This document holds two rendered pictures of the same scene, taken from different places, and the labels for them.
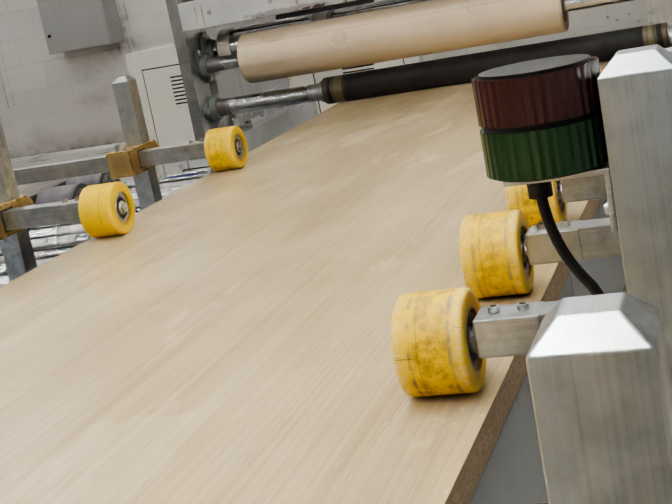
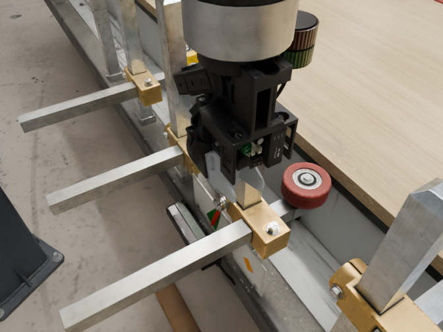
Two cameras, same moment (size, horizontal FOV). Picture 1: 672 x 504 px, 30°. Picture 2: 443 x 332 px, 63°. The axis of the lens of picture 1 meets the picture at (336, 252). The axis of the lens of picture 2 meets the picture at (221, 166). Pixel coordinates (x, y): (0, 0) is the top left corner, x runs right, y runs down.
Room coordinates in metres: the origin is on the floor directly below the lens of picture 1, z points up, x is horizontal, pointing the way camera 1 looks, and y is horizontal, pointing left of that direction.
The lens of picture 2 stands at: (0.79, -0.48, 1.35)
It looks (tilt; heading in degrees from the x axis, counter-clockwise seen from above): 46 degrees down; 129
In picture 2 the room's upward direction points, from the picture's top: straight up
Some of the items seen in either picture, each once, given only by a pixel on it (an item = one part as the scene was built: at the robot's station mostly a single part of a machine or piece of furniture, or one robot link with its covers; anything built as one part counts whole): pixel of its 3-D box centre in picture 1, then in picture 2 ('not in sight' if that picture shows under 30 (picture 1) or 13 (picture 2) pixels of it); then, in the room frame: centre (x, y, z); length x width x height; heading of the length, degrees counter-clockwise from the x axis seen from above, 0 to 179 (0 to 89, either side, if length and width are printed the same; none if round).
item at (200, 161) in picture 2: not in sight; (209, 143); (0.59, -0.27, 1.09); 0.05 x 0.02 x 0.09; 70
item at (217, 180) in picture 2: not in sight; (223, 183); (0.62, -0.27, 1.04); 0.06 x 0.03 x 0.09; 160
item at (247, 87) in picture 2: not in sight; (240, 105); (0.63, -0.25, 1.15); 0.09 x 0.08 x 0.12; 160
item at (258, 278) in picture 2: not in sight; (224, 232); (0.54, -0.17, 0.75); 0.26 x 0.01 x 0.10; 160
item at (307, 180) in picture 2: not in sight; (302, 198); (0.64, -0.08, 0.85); 0.08 x 0.08 x 0.11
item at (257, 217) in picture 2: not in sight; (254, 215); (0.60, -0.16, 0.85); 0.13 x 0.06 x 0.05; 160
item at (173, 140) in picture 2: not in sight; (187, 145); (0.36, -0.08, 0.82); 0.13 x 0.06 x 0.05; 160
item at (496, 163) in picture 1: (545, 143); (289, 49); (0.59, -0.11, 1.13); 0.06 x 0.06 x 0.02
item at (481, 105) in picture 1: (537, 91); (291, 29); (0.59, -0.11, 1.16); 0.06 x 0.06 x 0.02
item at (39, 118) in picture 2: not in sight; (114, 96); (0.11, -0.07, 0.83); 0.43 x 0.03 x 0.04; 70
